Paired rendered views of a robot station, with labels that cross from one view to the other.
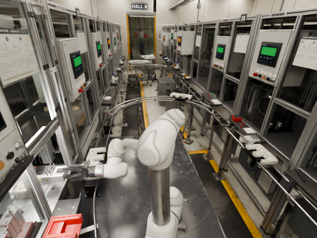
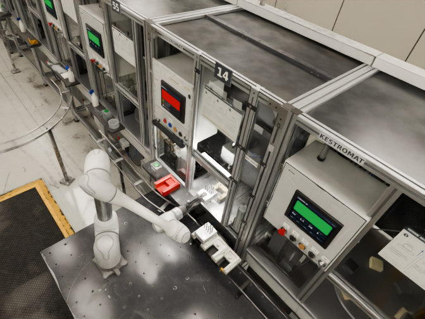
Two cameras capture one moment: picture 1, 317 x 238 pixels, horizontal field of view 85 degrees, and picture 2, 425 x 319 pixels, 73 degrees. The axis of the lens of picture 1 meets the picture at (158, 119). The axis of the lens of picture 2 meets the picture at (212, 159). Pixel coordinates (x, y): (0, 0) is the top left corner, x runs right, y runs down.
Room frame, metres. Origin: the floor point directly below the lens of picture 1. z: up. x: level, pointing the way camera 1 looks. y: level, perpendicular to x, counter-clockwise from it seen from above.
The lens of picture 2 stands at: (1.86, -0.21, 2.69)
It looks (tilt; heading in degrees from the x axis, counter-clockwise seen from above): 44 degrees down; 139
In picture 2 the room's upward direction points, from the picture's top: 9 degrees clockwise
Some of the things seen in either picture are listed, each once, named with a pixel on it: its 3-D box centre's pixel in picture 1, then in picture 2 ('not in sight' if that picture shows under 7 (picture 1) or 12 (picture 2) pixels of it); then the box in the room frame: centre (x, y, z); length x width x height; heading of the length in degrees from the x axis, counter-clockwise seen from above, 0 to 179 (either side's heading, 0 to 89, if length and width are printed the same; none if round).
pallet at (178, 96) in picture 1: (180, 97); not in sight; (2.88, -0.39, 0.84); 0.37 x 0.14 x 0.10; 66
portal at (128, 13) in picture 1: (142, 43); not in sight; (9.19, 0.85, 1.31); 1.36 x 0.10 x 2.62; 98
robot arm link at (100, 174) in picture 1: (100, 171); (176, 214); (0.88, 0.38, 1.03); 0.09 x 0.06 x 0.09; 8
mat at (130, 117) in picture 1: (135, 93); not in sight; (5.54, 0.78, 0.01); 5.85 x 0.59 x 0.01; 8
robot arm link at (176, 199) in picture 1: (171, 203); (107, 249); (0.78, -0.09, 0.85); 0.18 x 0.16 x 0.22; 161
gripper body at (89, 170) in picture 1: (88, 171); (184, 208); (0.87, 0.46, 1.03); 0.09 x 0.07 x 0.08; 98
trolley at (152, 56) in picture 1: (148, 66); not in sight; (7.82, 0.47, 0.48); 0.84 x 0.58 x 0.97; 16
